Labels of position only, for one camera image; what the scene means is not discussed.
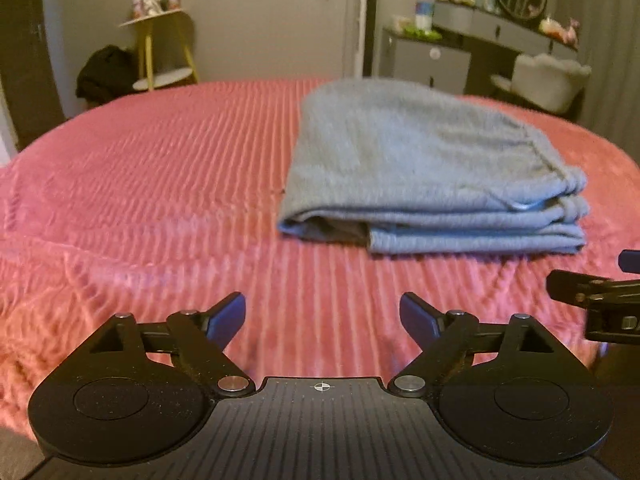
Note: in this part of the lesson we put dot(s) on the white shell-back chair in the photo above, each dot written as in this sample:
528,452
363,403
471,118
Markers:
549,83

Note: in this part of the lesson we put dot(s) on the black bag on floor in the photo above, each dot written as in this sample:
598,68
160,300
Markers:
108,75

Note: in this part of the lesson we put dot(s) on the grey sweatpants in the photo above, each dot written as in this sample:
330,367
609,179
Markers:
403,169

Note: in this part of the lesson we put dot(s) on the pink ribbed bedspread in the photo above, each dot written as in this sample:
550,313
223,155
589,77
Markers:
169,200

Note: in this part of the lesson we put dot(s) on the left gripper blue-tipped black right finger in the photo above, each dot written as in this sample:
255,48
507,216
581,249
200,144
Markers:
450,340

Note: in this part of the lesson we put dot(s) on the dark wooden door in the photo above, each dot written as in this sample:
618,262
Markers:
26,72

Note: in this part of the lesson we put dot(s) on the white vertical pipe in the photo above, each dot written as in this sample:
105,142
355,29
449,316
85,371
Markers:
360,48

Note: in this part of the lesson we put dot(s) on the grey vanity desk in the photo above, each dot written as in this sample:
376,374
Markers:
493,43

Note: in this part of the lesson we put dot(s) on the yellow two-tier side table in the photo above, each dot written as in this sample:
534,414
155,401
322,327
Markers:
163,47

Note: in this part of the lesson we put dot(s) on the white blue canister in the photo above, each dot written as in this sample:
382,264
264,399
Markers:
424,15

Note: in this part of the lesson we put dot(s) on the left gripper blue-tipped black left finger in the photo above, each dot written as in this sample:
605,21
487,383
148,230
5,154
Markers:
186,350

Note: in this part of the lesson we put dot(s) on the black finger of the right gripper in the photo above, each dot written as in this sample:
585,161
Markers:
612,307

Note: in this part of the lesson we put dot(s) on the grey drawer cabinet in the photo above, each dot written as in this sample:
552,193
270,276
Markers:
430,63

